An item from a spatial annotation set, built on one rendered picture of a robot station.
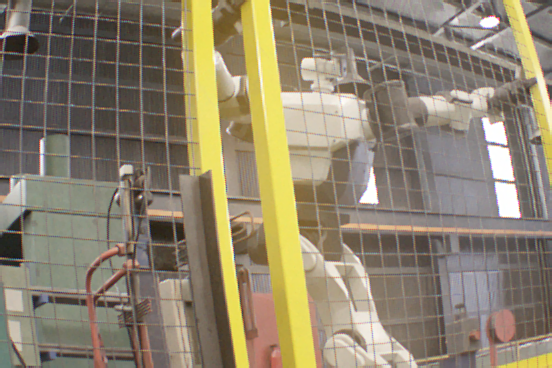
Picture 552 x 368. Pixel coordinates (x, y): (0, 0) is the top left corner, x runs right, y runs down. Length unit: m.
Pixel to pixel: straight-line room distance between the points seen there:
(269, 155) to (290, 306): 0.30
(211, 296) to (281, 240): 0.35
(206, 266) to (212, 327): 0.10
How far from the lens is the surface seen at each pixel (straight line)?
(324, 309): 2.33
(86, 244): 10.78
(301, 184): 2.36
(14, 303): 7.69
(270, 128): 1.76
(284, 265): 1.68
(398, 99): 2.36
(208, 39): 1.76
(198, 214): 1.41
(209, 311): 1.37
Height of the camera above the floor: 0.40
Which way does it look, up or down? 16 degrees up
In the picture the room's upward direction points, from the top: 7 degrees counter-clockwise
